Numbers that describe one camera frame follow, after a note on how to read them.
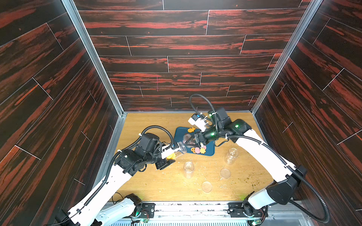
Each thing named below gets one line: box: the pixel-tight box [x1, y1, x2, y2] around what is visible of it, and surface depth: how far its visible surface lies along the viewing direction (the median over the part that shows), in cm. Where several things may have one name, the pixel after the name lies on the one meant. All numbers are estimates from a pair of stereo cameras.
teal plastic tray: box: [174, 127, 216, 156], surface depth 98 cm
